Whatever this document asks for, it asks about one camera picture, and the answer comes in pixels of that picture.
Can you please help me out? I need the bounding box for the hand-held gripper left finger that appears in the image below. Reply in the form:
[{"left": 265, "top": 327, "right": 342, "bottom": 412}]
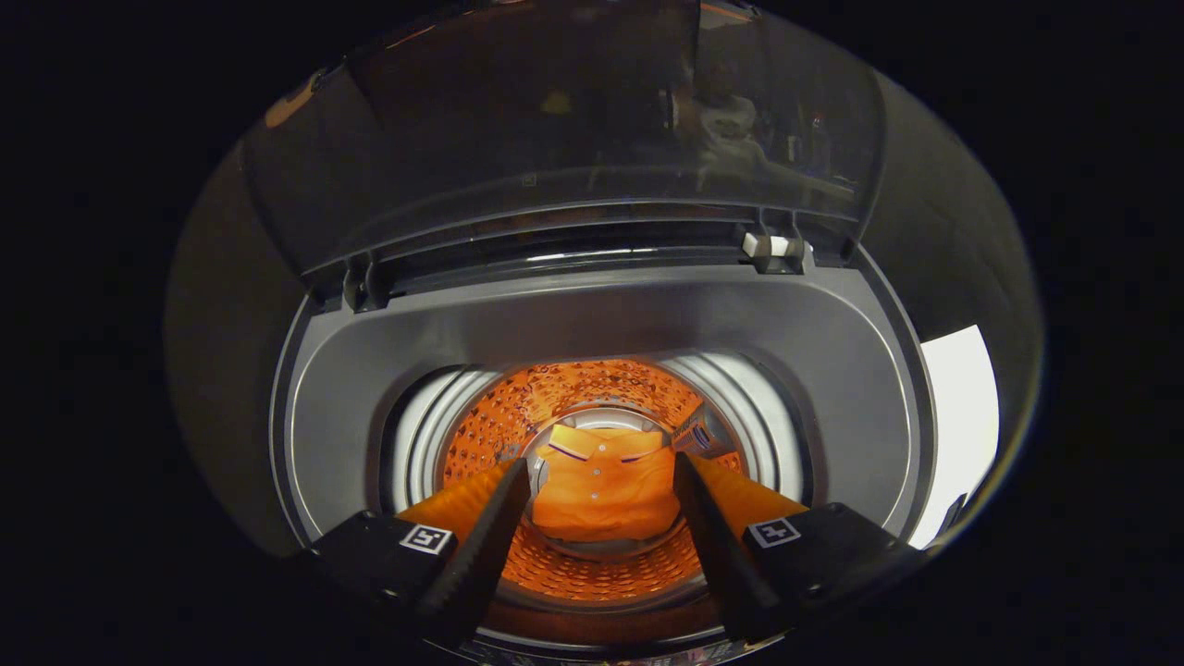
[{"left": 310, "top": 456, "right": 533, "bottom": 648}]

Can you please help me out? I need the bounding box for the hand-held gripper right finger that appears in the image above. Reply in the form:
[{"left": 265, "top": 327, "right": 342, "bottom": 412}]
[{"left": 672, "top": 450, "right": 928, "bottom": 645}]

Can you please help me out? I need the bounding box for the orange polo shirt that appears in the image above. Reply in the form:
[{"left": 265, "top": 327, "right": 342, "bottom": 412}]
[{"left": 532, "top": 424, "right": 683, "bottom": 543}]

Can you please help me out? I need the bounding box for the dark washing machine lid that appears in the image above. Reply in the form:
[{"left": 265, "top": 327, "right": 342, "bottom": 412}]
[{"left": 240, "top": 0, "right": 886, "bottom": 313}]

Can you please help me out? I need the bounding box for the white sheet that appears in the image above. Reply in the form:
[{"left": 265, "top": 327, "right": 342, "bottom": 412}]
[{"left": 909, "top": 324, "right": 1001, "bottom": 550}]

